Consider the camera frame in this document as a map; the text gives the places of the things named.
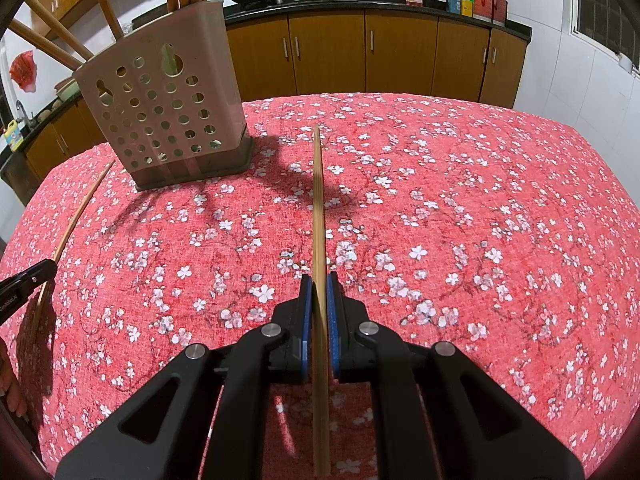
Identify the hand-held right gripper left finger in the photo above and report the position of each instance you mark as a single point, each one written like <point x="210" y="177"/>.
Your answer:
<point x="306" y="330"/>

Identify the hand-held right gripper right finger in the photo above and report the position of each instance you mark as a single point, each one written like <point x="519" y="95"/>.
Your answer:
<point x="332" y="330"/>

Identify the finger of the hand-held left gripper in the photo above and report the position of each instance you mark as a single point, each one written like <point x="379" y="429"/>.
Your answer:
<point x="30" y="275"/>

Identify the beige perforated utensil holder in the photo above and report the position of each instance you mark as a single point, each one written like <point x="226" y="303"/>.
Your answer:
<point x="160" y="100"/>

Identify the person's foot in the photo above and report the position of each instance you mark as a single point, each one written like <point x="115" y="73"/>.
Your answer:
<point x="11" y="385"/>

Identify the yellow bottle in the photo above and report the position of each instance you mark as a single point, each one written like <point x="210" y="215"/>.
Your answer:
<point x="12" y="137"/>

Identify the brown side cabinets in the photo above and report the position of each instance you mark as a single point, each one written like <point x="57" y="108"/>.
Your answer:
<point x="60" y="135"/>

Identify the metal faucet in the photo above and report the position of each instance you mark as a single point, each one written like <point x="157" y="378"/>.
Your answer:
<point x="22" y="112"/>

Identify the red floral tablecloth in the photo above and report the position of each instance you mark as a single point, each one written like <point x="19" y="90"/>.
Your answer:
<point x="475" y="220"/>

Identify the green bowl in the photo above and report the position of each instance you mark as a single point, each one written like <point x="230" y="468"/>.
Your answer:
<point x="67" y="89"/>

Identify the red plastic bag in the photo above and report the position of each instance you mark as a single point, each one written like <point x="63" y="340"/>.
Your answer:
<point x="24" y="71"/>

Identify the brown base kitchen cabinets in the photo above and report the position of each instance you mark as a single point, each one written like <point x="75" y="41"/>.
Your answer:
<point x="400" y="55"/>

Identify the black kitchen countertop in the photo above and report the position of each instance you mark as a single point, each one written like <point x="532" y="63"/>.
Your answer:
<point x="380" y="2"/>

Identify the colourful box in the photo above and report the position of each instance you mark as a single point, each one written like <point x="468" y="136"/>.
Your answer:
<point x="461" y="2"/>

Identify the window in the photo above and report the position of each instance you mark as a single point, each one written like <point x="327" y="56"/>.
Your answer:
<point x="605" y="10"/>

